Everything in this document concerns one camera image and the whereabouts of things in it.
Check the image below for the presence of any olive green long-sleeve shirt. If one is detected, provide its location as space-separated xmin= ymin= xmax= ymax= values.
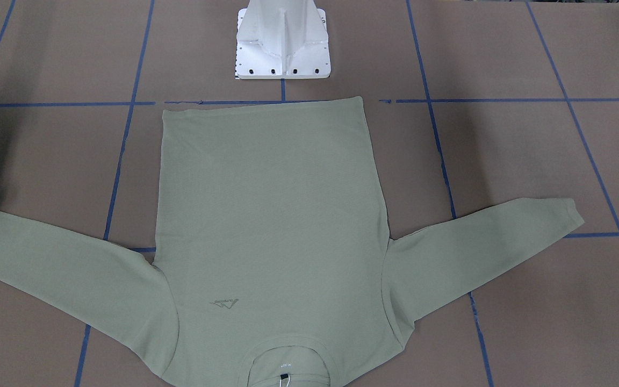
xmin=0 ymin=96 xmax=584 ymax=386

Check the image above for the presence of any white camera mast with base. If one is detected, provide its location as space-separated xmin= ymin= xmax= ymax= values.
xmin=234 ymin=1 xmax=332 ymax=80

